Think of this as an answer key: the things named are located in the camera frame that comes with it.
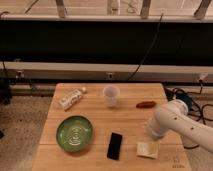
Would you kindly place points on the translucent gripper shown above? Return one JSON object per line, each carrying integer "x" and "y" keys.
{"x": 153, "y": 140}

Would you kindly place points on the white sponge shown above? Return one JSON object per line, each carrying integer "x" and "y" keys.
{"x": 148, "y": 149}

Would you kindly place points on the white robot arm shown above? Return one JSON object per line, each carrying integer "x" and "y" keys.
{"x": 173, "y": 116}

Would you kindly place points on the white ceramic cup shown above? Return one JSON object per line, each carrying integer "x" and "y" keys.
{"x": 111, "y": 94}

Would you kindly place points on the red sausage toy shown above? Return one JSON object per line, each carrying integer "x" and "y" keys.
{"x": 146, "y": 104}

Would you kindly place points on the black smartphone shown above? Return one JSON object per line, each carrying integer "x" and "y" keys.
{"x": 114, "y": 146}

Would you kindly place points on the blue plug box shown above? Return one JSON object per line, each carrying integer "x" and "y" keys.
{"x": 187, "y": 100}

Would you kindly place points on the green plate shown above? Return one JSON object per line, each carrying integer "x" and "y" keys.
{"x": 74, "y": 133}

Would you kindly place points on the grey wall rail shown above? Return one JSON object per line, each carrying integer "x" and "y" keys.
{"x": 107, "y": 72}

